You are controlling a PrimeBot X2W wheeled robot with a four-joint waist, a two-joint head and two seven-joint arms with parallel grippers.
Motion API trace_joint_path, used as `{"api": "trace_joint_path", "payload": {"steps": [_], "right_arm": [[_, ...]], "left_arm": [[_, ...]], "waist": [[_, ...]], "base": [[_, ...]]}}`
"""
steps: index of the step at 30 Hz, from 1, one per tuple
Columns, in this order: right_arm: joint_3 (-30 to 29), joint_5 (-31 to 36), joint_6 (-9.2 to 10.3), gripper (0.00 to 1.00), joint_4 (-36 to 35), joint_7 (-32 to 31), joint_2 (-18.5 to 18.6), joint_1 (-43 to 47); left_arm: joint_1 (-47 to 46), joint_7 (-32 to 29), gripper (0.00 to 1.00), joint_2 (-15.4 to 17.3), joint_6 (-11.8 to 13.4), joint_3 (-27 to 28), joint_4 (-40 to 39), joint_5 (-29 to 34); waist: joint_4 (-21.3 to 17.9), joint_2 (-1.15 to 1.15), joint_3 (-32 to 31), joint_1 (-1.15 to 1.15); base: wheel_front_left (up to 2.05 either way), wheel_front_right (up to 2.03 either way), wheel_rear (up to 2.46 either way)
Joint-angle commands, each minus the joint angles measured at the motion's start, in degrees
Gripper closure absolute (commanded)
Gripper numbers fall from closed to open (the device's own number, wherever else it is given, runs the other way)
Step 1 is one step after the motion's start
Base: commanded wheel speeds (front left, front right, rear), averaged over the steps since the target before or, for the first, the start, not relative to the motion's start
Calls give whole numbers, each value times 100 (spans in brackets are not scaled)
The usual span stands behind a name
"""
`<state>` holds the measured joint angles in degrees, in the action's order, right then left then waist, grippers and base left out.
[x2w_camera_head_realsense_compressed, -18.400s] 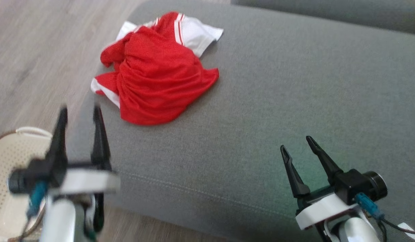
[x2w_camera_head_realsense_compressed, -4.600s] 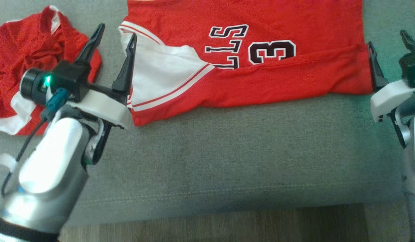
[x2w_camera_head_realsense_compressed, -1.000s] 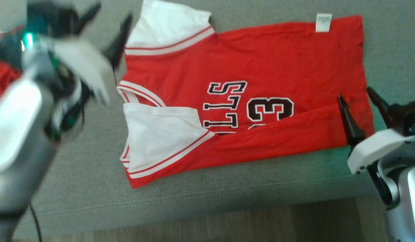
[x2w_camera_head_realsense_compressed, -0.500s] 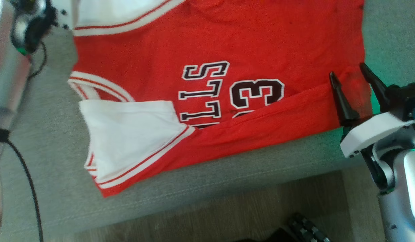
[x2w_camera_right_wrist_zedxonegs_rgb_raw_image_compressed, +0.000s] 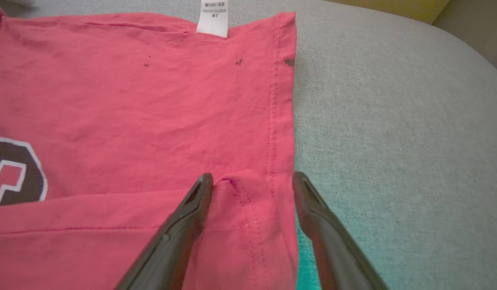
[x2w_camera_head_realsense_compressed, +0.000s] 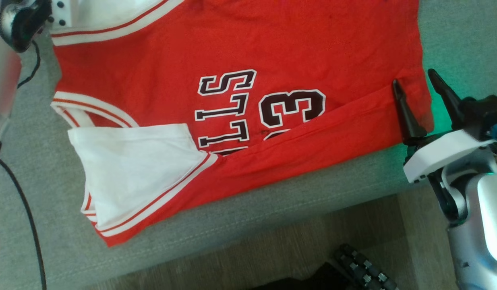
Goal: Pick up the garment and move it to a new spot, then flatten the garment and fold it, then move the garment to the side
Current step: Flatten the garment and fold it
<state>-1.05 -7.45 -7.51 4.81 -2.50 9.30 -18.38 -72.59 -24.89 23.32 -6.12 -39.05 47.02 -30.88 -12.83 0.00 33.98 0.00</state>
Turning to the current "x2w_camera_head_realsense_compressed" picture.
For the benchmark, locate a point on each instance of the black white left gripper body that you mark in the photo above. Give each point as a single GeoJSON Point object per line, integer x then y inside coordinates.
{"type": "Point", "coordinates": [23, 20]}

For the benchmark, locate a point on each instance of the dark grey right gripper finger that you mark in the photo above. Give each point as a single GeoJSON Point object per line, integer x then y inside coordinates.
{"type": "Point", "coordinates": [407, 121]}
{"type": "Point", "coordinates": [450, 100]}

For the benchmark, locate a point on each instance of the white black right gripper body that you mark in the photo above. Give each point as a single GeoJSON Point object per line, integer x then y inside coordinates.
{"type": "Point", "coordinates": [446, 155]}

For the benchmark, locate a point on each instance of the red basketball jersey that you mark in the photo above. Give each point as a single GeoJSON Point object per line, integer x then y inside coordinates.
{"type": "Point", "coordinates": [272, 48]}

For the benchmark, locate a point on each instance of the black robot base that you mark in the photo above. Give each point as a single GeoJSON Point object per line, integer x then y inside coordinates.
{"type": "Point", "coordinates": [361, 270]}

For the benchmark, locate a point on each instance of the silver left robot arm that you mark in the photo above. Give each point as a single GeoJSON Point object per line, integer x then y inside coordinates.
{"type": "Point", "coordinates": [3, 80]}

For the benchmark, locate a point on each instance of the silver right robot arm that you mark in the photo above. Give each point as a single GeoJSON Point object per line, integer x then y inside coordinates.
{"type": "Point", "coordinates": [486, 225]}

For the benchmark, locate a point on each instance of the grey fabric sofa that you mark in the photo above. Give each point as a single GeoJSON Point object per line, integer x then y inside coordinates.
{"type": "Point", "coordinates": [272, 209]}

